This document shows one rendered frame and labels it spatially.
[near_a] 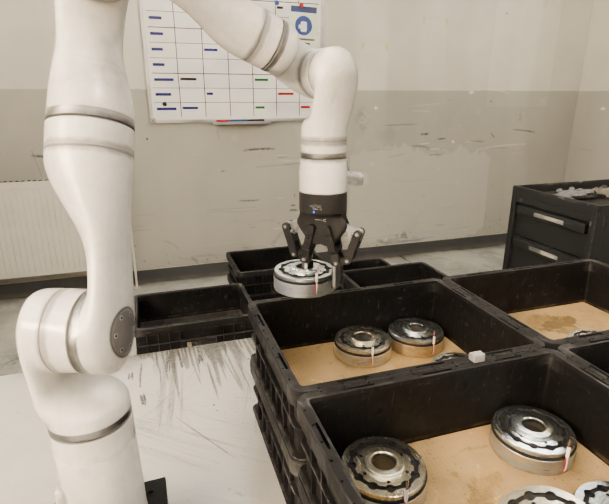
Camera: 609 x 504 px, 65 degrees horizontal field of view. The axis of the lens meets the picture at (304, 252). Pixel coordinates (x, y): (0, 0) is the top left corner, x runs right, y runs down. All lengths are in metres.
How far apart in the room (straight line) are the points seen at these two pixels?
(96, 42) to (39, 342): 0.33
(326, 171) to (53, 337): 0.41
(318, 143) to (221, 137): 2.79
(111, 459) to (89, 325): 0.17
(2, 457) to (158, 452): 0.26
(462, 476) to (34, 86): 3.21
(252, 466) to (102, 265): 0.47
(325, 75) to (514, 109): 3.90
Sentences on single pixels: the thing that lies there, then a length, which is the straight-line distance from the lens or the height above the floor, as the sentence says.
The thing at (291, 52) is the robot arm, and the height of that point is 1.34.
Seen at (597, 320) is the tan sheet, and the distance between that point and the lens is 1.21.
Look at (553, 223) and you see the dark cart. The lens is 2.23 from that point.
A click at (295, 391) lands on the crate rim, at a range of 0.63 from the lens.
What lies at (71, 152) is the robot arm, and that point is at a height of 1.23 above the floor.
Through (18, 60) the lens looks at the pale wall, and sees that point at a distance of 3.50.
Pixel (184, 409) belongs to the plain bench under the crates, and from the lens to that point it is 1.02.
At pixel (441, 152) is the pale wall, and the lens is 4.16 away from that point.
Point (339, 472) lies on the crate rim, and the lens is 0.52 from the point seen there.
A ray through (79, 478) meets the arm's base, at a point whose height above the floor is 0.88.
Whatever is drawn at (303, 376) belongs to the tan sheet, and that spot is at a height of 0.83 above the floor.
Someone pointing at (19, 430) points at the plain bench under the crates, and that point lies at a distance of 1.08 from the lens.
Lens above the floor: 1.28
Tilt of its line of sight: 18 degrees down
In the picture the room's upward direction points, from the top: straight up
